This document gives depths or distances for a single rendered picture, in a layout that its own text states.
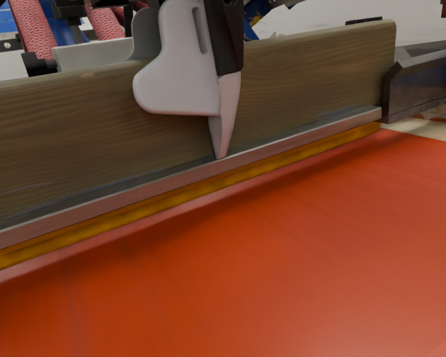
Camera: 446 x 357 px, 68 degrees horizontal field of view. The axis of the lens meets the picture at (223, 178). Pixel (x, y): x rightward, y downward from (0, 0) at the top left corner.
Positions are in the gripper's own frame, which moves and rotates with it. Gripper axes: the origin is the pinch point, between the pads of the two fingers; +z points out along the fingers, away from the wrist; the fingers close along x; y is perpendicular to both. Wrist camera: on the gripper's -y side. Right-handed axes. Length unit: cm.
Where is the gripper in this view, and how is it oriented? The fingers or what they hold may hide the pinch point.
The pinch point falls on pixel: (209, 128)
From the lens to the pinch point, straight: 23.6
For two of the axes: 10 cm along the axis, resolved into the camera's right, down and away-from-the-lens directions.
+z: 1.3, 9.1, 4.1
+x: 4.9, 3.0, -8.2
